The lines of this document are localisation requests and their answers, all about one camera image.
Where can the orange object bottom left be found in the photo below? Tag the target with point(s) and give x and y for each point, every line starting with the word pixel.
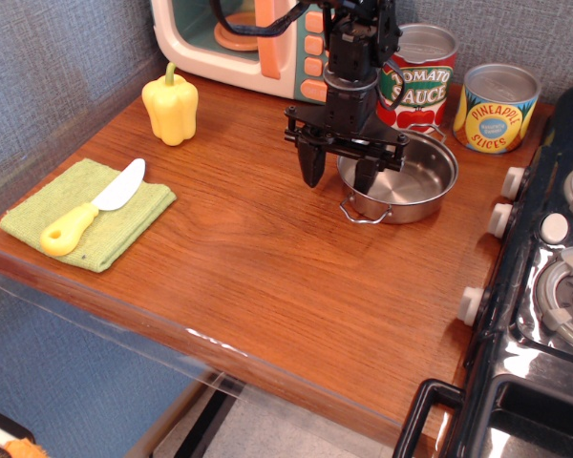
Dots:
pixel 24 448

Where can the pineapple slices can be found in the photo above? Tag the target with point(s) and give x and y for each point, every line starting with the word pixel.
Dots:
pixel 495 107

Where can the stainless steel two-handled pot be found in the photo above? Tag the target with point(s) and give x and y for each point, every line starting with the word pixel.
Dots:
pixel 416 192

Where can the white stove knob middle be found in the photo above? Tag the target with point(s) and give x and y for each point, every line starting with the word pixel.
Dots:
pixel 499 219

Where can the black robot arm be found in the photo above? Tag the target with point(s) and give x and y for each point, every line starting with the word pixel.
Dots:
pixel 361 37

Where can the black toy stove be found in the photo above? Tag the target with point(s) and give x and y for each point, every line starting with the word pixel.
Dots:
pixel 517 400

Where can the white stove knob upper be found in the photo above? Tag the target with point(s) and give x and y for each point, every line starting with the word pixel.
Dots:
pixel 512 182

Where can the teal toy microwave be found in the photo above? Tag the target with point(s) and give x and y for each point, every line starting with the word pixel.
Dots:
pixel 291 54

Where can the yellow toy bell pepper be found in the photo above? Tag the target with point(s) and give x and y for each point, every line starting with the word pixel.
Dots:
pixel 171 103

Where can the yellow-handled toy knife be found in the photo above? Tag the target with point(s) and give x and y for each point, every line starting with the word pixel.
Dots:
pixel 62 236

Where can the white stove knob lower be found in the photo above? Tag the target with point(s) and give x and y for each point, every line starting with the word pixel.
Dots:
pixel 469 304

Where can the tomato sauce can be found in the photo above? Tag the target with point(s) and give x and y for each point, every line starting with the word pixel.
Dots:
pixel 415 86

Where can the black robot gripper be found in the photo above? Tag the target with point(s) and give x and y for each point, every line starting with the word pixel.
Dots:
pixel 346 125

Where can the green cloth napkin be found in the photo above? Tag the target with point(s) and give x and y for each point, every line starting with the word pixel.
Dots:
pixel 110 234

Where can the white stove knob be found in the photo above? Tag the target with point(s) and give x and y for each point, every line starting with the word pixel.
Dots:
pixel 499 219
pixel 469 304
pixel 512 182

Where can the orange plate inside microwave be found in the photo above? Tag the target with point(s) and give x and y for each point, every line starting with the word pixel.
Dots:
pixel 237 42

